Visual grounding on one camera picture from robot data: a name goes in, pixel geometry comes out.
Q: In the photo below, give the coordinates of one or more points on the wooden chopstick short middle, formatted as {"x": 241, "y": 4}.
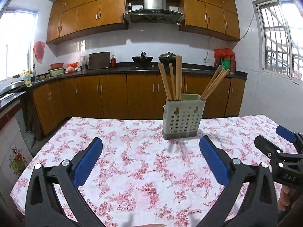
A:
{"x": 171, "y": 70}

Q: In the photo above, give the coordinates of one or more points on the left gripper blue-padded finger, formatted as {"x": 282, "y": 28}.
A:
{"x": 295, "y": 138}

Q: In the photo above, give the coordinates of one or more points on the dark wooden cutting board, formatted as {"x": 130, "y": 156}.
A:
{"x": 99, "y": 60}

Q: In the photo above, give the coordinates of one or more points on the right barred window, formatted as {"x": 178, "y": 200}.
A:
{"x": 281, "y": 34}

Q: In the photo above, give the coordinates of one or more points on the orange plastic bag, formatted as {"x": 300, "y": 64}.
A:
{"x": 71, "y": 67}

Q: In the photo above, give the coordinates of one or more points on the red plastic basin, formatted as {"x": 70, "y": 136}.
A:
{"x": 56, "y": 66}

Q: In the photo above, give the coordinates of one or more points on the wooden chopstick tall right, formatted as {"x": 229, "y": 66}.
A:
{"x": 180, "y": 76}

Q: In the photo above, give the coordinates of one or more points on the wooden chopstick leaning lower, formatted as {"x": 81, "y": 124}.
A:
{"x": 219, "y": 82}

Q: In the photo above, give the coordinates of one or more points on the steel range hood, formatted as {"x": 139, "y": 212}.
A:
{"x": 154, "y": 11}

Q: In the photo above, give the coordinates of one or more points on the wooden chopstick tall upright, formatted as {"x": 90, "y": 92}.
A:
{"x": 177, "y": 76}

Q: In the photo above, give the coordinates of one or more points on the lidded black pot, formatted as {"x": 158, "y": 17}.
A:
{"x": 167, "y": 58}

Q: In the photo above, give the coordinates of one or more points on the steel pan lid left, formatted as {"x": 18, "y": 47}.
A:
{"x": 12, "y": 86}

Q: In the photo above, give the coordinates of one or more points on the red bag on counter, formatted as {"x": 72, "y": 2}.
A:
{"x": 225, "y": 53}

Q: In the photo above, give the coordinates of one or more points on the black kitchen countertop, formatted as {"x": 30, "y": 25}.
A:
{"x": 118, "y": 70}

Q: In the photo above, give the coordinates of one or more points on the yellow detergent bottle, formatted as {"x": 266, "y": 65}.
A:
{"x": 27, "y": 77}

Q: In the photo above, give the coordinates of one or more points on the green container on counter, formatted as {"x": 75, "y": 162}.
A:
{"x": 226, "y": 63}

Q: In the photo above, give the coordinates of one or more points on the black wok on stove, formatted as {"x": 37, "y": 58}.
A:
{"x": 143, "y": 60}

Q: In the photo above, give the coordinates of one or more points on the red bag on wall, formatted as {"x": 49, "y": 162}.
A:
{"x": 39, "y": 51}

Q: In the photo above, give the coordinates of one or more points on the wooden chopstick leaning upper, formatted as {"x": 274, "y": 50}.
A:
{"x": 217, "y": 72}

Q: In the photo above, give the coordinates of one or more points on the white perforated utensil holder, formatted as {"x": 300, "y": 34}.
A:
{"x": 181, "y": 118}

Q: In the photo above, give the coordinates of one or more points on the wooden chopstick leaning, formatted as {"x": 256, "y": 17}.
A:
{"x": 219, "y": 82}
{"x": 216, "y": 81}
{"x": 217, "y": 72}

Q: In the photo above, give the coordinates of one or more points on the lower wooden base cabinets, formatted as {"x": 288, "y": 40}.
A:
{"x": 126, "y": 96}

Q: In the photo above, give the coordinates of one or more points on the green plastic basin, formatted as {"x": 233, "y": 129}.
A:
{"x": 56, "y": 72}

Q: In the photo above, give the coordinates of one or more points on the wooden chopstick far left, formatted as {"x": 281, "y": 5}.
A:
{"x": 165, "y": 82}

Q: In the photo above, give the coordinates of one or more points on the person's hand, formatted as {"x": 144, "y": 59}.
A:
{"x": 284, "y": 200}

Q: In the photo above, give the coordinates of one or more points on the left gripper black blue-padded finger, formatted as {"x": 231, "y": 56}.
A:
{"x": 259, "y": 205}
{"x": 43, "y": 207}

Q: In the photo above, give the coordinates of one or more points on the upper wooden wall cabinets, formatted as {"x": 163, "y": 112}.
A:
{"x": 71, "y": 19}

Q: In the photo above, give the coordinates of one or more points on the floral pink white tablecloth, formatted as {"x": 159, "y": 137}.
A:
{"x": 140, "y": 178}

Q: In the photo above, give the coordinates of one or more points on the left bright window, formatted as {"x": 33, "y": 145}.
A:
{"x": 17, "y": 36}

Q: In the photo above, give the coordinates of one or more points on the wooden chopstick leaning middle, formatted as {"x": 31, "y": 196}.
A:
{"x": 216, "y": 81}

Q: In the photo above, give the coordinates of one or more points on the red bottle on counter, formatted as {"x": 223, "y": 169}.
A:
{"x": 113, "y": 61}

